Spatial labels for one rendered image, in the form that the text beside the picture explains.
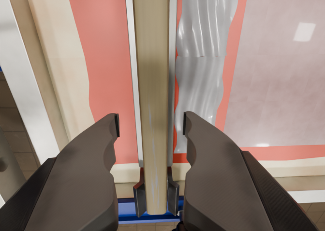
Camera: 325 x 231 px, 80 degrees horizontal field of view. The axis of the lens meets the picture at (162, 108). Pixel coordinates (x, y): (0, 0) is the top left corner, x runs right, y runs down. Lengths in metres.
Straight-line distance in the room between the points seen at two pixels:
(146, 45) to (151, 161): 0.13
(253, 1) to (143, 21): 0.17
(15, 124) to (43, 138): 1.43
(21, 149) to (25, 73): 1.62
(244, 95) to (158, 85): 0.18
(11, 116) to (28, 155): 0.36
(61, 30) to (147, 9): 0.16
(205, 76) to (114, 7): 0.15
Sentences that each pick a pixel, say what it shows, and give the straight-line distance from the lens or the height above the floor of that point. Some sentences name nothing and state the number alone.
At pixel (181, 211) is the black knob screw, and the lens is 0.41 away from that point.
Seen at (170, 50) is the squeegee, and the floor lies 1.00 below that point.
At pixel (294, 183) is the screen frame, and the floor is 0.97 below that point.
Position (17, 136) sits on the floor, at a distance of 1.84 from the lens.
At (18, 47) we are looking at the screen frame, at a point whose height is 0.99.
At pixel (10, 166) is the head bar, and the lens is 0.38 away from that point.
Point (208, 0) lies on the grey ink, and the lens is 0.28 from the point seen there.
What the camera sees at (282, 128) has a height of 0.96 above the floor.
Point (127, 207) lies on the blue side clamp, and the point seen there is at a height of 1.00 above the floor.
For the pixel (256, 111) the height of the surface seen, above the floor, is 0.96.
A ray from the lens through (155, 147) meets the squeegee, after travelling 0.23.
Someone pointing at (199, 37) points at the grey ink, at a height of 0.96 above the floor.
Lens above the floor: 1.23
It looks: 61 degrees down
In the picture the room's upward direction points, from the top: 175 degrees clockwise
